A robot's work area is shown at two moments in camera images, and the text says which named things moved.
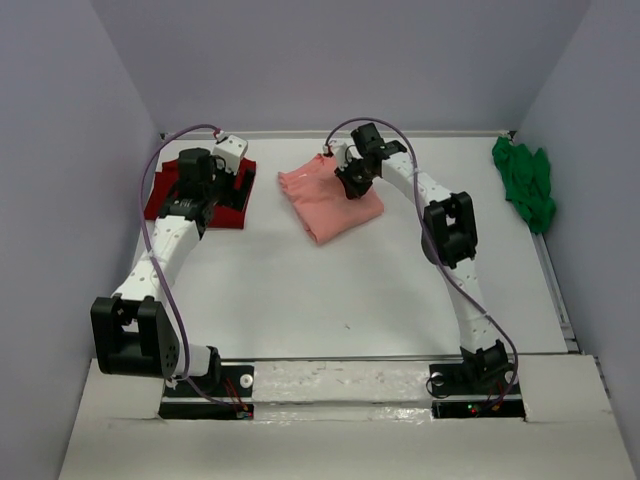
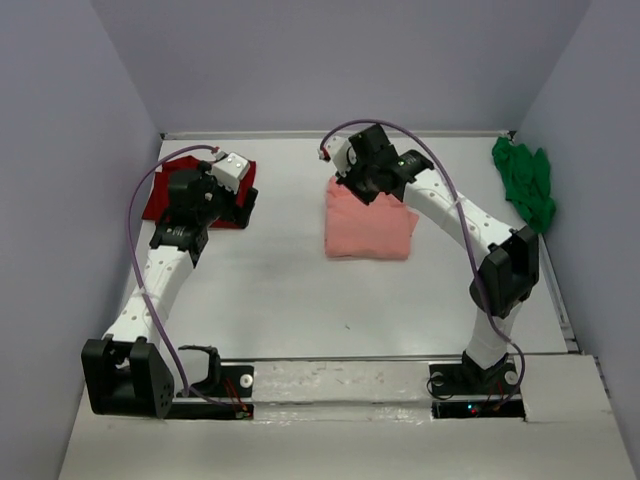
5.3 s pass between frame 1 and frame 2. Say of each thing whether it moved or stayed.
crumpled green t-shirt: stayed
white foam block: stayed
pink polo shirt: moved
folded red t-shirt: stayed
